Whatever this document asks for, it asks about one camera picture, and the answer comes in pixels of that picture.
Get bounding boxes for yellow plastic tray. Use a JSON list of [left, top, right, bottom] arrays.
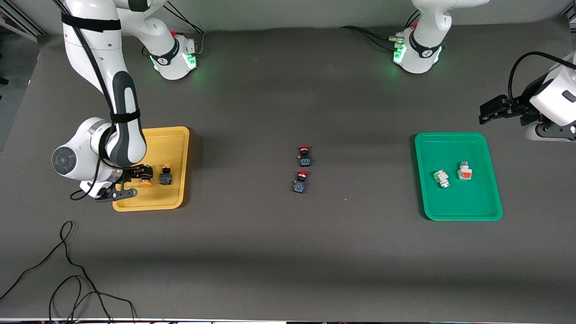
[[112, 126, 190, 212]]

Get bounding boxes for green plastic tray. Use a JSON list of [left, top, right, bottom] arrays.
[[414, 132, 504, 221]]

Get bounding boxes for grey table mat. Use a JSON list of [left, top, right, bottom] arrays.
[[0, 16, 576, 321]]

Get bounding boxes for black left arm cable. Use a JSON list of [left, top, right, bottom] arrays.
[[508, 51, 576, 104]]

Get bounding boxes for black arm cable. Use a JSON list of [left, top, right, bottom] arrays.
[[53, 0, 118, 202], [508, 51, 576, 104]]

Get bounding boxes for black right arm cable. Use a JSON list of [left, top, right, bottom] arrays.
[[53, 0, 118, 202]]

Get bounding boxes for thin black loose cable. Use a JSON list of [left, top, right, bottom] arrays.
[[0, 220, 136, 324]]

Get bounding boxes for black right arm base cables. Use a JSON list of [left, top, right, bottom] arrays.
[[169, 0, 205, 57]]

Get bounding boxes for black arm base cables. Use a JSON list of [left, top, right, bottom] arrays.
[[340, 25, 401, 51], [169, 0, 205, 57]]

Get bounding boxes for black left arm base cables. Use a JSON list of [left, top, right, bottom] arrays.
[[340, 25, 401, 51]]

